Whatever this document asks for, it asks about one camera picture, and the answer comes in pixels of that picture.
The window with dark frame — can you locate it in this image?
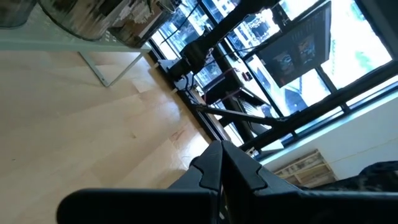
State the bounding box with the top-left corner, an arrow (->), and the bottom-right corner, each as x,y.
150,0 -> 398,153

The light wooden crate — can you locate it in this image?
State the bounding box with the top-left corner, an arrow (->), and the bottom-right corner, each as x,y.
273,149 -> 337,189

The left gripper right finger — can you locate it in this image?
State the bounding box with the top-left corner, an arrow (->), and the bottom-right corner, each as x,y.
221,140 -> 398,224

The green perforated metal rack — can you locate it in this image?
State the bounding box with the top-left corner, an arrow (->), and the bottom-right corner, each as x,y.
0,4 -> 152,88

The grey monitor edge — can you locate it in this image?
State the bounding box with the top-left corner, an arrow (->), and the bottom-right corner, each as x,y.
256,1 -> 332,88

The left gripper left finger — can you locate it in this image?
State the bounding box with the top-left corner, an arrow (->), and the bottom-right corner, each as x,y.
55,139 -> 223,224

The dark laptop keyboard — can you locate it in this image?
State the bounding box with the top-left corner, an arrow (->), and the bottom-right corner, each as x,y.
231,91 -> 271,125

